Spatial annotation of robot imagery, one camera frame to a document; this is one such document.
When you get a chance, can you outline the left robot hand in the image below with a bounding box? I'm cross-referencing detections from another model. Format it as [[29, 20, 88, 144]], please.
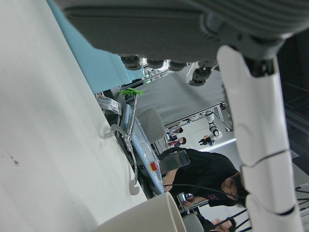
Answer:
[[54, 0, 309, 232]]

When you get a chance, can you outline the beige cup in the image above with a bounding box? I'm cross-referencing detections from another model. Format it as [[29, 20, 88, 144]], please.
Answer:
[[91, 192, 186, 232]]

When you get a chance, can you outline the green plastic clamp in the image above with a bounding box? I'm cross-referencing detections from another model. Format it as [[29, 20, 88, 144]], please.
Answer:
[[119, 88, 144, 96]]

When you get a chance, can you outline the light blue plastic bin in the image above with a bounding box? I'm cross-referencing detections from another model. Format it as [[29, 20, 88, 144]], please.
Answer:
[[45, 0, 145, 94]]

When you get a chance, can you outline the clear plastic bag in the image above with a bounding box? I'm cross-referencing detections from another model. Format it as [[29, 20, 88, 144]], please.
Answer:
[[98, 96, 121, 114]]

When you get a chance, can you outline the white humanoid robot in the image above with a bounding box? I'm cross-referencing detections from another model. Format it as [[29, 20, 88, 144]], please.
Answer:
[[199, 110, 223, 147]]

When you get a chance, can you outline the grey teach pendant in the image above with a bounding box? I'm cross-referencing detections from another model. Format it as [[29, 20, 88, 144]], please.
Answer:
[[120, 103, 167, 196]]

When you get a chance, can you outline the person in black shirt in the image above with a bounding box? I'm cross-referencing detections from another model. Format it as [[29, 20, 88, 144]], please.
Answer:
[[163, 147, 251, 208]]

